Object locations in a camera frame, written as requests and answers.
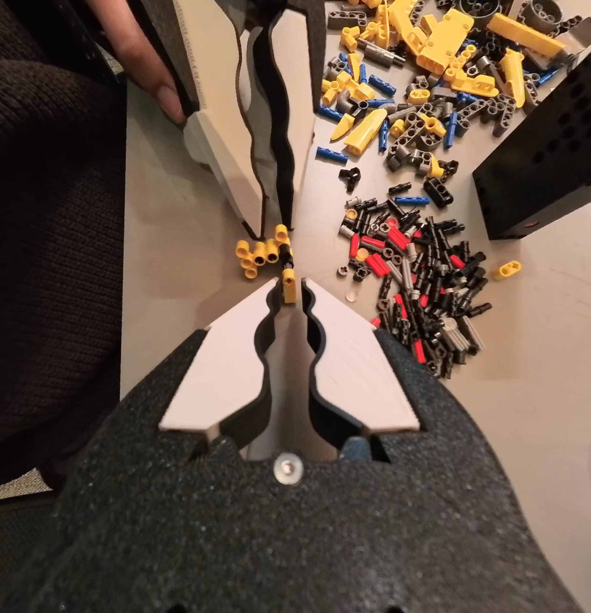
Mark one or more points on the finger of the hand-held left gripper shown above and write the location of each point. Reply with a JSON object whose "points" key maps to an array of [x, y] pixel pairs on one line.
{"points": [[214, 97], [296, 97]]}

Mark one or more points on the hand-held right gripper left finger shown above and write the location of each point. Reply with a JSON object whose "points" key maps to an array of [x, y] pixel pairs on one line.
{"points": [[219, 379]]}

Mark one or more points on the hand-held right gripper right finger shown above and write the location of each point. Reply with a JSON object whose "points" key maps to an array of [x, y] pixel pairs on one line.
{"points": [[363, 379]]}

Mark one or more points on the yellow connector cluster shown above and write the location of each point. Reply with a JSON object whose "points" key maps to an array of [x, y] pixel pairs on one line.
{"points": [[257, 252]]}

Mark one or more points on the person's left hand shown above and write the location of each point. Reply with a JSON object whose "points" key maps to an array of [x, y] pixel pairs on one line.
{"points": [[143, 58]]}

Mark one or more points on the clear round stud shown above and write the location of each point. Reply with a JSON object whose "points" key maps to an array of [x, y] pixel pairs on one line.
{"points": [[353, 297]]}

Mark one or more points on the pile of black red pins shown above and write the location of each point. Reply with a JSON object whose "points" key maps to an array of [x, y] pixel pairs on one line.
{"points": [[415, 283]]}

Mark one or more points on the black long pin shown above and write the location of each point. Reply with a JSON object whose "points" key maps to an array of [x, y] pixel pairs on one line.
{"points": [[401, 188]]}

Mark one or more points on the pile of yellow grey beams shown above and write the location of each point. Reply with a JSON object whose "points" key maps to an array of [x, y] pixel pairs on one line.
{"points": [[438, 63]]}

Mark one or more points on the blue long pin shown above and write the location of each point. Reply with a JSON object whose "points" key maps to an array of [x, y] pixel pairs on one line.
{"points": [[412, 201]]}

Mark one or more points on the black two-hole beam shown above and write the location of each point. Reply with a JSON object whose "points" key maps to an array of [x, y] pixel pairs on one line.
{"points": [[438, 191]]}

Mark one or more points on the yellow two-hole beam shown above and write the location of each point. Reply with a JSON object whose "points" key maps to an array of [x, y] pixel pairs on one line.
{"points": [[508, 270]]}

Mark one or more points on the black knit sweater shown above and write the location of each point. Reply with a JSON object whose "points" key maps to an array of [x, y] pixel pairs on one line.
{"points": [[52, 239]]}

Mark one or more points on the black perforated block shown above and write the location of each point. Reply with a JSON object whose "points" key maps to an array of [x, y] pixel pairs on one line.
{"points": [[545, 159]]}

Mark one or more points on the pile of black tyres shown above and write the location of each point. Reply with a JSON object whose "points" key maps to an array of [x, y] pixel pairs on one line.
{"points": [[539, 12]]}

